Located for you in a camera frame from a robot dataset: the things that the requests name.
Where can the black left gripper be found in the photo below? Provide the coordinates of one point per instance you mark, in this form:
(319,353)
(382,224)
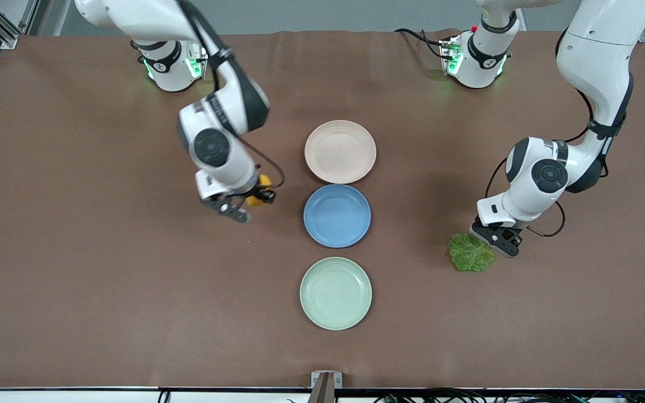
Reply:
(515,240)

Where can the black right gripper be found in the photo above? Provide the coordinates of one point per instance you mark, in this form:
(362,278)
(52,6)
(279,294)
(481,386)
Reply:
(253,194)

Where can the yellow lemon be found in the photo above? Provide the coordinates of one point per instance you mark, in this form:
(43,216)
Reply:
(265,180)

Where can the green lettuce leaf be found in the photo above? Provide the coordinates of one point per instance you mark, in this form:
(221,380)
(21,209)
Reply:
(471,254)

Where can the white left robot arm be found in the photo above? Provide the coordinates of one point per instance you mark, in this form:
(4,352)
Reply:
(597,56)

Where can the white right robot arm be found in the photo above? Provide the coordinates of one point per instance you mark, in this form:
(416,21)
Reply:
(216,148)

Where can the blue round plate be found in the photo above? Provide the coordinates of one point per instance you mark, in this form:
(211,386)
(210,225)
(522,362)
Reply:
(337,216)

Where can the beige round plate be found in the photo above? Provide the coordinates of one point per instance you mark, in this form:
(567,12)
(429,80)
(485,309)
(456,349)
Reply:
(340,152)

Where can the pale green round plate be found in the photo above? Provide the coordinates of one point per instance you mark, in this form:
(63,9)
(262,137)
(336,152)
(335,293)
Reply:
(336,294)

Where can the brown table cover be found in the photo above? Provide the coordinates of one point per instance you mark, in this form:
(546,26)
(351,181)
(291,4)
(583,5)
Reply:
(132,280)

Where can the metal bracket with green light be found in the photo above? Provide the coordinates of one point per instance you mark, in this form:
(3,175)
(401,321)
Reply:
(450,56)
(195,64)

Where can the grey metal camera mount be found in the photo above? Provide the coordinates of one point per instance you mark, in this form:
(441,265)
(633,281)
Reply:
(326,383)

